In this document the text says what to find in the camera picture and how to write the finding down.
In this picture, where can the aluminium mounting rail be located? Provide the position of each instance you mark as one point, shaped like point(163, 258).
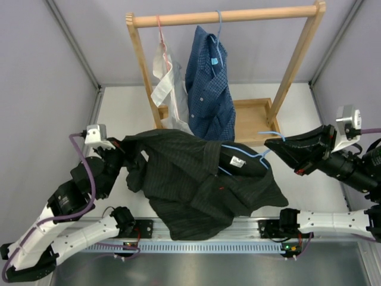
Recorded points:
point(329, 225)

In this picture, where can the slotted grey cable duct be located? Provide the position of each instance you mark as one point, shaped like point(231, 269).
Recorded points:
point(216, 247)

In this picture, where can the blue hanger with shirt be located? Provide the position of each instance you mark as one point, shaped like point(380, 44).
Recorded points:
point(218, 35)

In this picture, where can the wooden clothes rack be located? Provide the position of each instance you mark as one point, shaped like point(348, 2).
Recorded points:
point(256, 118)

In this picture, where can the light blue hanger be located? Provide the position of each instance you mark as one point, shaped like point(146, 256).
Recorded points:
point(261, 156)

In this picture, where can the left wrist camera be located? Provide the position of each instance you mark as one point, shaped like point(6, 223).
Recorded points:
point(96, 137)

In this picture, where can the black striped shirt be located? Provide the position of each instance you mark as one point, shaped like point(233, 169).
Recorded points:
point(197, 187)

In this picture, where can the blue checked shirt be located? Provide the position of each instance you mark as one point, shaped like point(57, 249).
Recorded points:
point(211, 110)

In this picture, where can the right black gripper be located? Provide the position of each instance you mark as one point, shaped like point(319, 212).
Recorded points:
point(306, 153)

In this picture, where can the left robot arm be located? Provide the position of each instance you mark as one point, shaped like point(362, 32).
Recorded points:
point(43, 247)

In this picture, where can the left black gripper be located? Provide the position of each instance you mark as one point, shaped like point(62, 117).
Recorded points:
point(119, 151)

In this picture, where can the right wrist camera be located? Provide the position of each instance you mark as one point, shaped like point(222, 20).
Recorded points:
point(348, 123)

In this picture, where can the pink wire hanger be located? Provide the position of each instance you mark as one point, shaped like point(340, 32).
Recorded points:
point(162, 38)

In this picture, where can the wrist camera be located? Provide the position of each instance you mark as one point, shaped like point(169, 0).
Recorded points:
point(348, 123)
point(96, 137)

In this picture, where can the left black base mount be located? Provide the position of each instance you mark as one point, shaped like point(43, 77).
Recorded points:
point(143, 229)

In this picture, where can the white shirt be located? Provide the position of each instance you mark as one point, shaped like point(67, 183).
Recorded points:
point(170, 89)

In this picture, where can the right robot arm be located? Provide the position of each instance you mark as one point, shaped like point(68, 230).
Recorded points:
point(290, 215)

